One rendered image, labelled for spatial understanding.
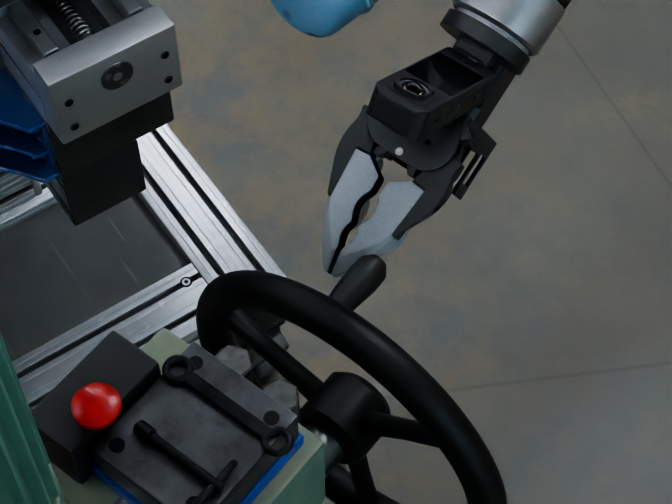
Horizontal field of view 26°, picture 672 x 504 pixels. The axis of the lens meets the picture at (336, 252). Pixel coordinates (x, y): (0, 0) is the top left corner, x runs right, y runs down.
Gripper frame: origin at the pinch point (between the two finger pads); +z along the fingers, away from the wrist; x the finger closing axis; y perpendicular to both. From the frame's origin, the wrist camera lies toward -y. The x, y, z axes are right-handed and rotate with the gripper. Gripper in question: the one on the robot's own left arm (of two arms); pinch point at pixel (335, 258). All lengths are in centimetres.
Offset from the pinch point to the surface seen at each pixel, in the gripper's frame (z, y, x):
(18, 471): 11, -51, -12
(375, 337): 2.6, -7.0, -7.9
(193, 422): 12.3, -18.0, -4.4
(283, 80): -13, 112, 64
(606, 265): -15, 113, 4
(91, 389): 13.6, -21.5, 1.0
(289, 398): 8.5, -12.4, -6.9
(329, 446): 12.0, 2.4, -6.7
